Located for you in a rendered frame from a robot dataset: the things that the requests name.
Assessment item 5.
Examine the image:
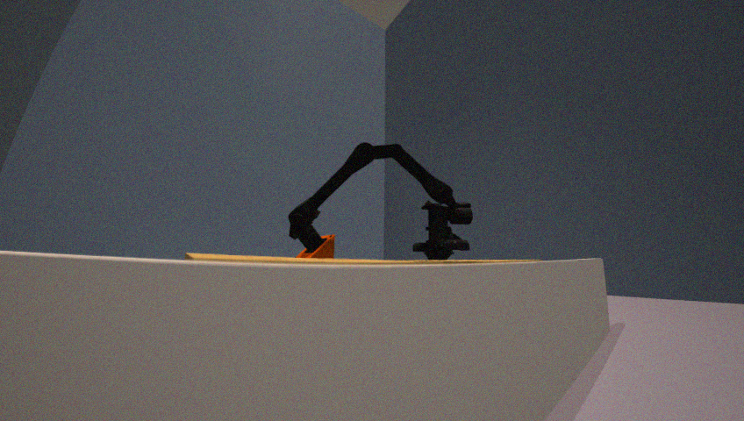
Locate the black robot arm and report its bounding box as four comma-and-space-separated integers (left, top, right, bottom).
289, 143, 473, 253

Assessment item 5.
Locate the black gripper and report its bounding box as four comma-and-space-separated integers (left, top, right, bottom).
413, 222, 470, 260

